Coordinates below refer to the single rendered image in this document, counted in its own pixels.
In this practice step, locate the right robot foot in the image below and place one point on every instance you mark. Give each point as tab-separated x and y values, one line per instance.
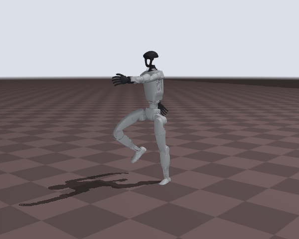
138	155

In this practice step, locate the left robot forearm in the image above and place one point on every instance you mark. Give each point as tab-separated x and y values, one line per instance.
140	79

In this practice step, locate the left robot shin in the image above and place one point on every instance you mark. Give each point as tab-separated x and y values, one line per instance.
164	160

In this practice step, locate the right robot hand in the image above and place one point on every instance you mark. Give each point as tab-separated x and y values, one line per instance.
161	107

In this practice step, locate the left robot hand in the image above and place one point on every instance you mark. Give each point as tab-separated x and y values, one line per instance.
122	79

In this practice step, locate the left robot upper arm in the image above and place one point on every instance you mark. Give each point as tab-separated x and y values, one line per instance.
156	76

